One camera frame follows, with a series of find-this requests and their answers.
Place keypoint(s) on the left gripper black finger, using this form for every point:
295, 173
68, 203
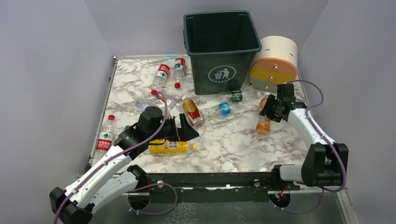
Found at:
285, 91
186, 132

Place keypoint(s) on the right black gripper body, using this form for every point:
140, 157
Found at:
272, 108

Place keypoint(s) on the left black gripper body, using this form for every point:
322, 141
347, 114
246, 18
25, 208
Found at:
178, 130

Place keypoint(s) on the orange label bottle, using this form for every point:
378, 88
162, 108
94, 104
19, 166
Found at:
263, 123

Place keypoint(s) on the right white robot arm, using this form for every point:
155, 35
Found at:
325, 164

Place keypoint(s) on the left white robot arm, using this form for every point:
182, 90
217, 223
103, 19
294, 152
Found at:
77, 203

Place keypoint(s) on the dark green trash bin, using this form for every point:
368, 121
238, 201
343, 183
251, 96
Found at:
222, 47

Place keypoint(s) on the red gold label bottle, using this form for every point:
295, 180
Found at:
191, 111

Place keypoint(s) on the yellow juice bottle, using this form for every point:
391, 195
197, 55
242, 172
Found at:
170, 147

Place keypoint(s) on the clear square jasmine bottle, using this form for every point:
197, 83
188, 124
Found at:
172, 108

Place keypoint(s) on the white round drawer cabinet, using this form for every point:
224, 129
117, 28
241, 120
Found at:
275, 64

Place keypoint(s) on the clear bottle dark green label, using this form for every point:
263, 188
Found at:
240, 96

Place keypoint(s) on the clear bottle blue label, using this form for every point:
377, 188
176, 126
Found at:
221, 110

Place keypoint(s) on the red label bottle left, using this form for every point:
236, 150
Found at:
160, 76

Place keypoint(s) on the red cap bottle table edge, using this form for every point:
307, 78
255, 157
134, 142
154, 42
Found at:
105, 138

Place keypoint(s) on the red label bottle right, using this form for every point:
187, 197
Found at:
179, 71

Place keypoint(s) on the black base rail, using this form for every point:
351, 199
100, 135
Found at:
202, 187

